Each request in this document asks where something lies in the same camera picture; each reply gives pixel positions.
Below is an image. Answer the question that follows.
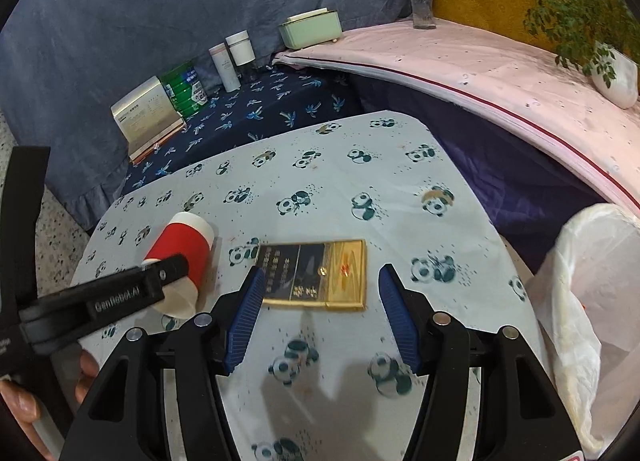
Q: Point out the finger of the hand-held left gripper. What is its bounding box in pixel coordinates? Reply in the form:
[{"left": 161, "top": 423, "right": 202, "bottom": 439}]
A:
[{"left": 17, "top": 253, "right": 191, "bottom": 357}]

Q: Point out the pink printed tablecloth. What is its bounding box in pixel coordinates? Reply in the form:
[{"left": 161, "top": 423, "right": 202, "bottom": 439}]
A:
[{"left": 272, "top": 18, "right": 640, "bottom": 204}]

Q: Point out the orange-edged book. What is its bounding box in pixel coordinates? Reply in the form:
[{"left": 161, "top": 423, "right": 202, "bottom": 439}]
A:
[{"left": 127, "top": 118, "right": 188, "bottom": 164}]

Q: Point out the grey-blue cloth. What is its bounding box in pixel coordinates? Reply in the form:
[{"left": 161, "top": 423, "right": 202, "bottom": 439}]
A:
[{"left": 0, "top": 0, "right": 416, "bottom": 232}]

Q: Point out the white carton box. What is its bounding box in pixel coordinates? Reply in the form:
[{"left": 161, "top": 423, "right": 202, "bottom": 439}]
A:
[{"left": 111, "top": 76, "right": 183, "bottom": 144}]

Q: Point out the white tall bottle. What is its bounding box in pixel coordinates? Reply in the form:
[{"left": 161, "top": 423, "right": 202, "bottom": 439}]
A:
[{"left": 208, "top": 42, "right": 241, "bottom": 93}]

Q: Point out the green plant in white pot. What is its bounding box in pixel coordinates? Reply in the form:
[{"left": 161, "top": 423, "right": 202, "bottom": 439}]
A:
[{"left": 477, "top": 0, "right": 640, "bottom": 109}]

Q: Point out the white wide jar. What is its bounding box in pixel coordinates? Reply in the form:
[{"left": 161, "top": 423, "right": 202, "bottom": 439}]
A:
[{"left": 225, "top": 30, "right": 260, "bottom": 83}]

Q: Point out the navy printed cloth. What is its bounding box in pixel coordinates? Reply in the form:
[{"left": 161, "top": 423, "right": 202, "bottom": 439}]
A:
[{"left": 120, "top": 64, "right": 361, "bottom": 197}]

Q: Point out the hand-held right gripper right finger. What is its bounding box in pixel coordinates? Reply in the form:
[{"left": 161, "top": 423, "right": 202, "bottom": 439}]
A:
[{"left": 377, "top": 263, "right": 576, "bottom": 461}]

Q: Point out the purple cloth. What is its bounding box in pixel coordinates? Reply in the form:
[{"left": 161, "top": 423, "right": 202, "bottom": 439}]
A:
[{"left": 350, "top": 74, "right": 608, "bottom": 272}]

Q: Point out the red and white paper cup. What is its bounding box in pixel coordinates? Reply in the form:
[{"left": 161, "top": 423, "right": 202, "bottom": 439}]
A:
[{"left": 142, "top": 211, "right": 215, "bottom": 319}]

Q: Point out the green tissue box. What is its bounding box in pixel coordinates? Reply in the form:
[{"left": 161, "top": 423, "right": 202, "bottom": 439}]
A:
[{"left": 278, "top": 7, "right": 344, "bottom": 49}]

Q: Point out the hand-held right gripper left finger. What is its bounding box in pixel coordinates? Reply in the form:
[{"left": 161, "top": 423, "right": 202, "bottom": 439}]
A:
[{"left": 59, "top": 265, "right": 267, "bottom": 461}]

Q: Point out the bin with white liner bag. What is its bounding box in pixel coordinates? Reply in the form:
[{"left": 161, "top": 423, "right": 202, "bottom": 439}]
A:
[{"left": 525, "top": 202, "right": 640, "bottom": 459}]

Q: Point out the person's left hand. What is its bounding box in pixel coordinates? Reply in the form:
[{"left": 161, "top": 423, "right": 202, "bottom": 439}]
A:
[{"left": 0, "top": 348, "right": 101, "bottom": 461}]

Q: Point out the panda printed cloth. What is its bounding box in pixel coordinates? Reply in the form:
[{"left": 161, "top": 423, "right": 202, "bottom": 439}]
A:
[{"left": 70, "top": 110, "right": 556, "bottom": 461}]

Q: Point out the green tin can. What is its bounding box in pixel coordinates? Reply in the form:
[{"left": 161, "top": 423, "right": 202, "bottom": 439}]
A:
[{"left": 159, "top": 60, "right": 208, "bottom": 119}]

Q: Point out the black and gold cigarette box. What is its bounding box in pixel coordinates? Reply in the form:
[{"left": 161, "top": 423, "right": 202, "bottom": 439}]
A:
[{"left": 255, "top": 239, "right": 368, "bottom": 312}]

